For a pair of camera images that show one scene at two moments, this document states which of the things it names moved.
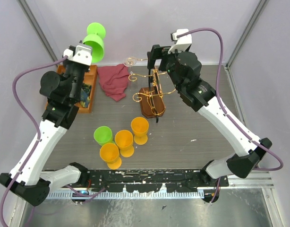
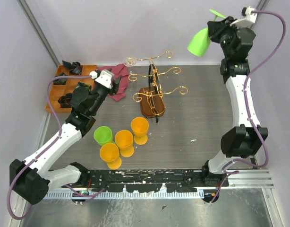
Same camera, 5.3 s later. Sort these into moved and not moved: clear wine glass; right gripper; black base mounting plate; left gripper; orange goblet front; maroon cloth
Moved: left gripper; right gripper
Not moved: black base mounting plate; orange goblet front; maroon cloth; clear wine glass
